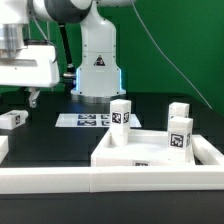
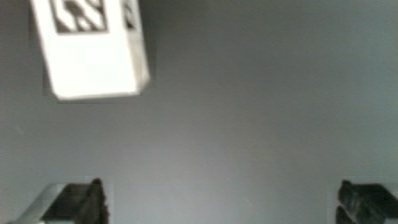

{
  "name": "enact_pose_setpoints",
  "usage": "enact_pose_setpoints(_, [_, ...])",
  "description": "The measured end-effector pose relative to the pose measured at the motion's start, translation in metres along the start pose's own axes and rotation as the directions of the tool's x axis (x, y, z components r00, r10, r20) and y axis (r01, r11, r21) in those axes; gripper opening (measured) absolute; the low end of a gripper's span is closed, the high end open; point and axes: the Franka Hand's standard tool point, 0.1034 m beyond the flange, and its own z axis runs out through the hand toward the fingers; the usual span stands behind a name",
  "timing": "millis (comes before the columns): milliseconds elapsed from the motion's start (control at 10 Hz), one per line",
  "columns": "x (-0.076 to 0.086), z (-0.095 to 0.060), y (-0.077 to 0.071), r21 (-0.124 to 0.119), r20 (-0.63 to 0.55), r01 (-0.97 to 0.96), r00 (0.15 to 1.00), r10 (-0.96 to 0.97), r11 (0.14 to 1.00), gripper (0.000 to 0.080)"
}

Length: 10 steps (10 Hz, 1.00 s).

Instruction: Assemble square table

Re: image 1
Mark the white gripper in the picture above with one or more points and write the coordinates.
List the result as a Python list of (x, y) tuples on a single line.
[(35, 66)]

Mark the white square table top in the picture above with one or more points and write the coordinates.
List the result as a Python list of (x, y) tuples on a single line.
[(144, 148)]

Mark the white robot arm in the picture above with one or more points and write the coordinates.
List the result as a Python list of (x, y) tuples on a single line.
[(98, 78)]

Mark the white sheet with markers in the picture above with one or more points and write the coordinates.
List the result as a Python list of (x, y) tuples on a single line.
[(83, 120)]

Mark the white U-shaped obstacle fence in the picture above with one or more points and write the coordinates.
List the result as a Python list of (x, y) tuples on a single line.
[(207, 176)]

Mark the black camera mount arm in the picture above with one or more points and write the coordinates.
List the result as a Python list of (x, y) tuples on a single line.
[(68, 50)]

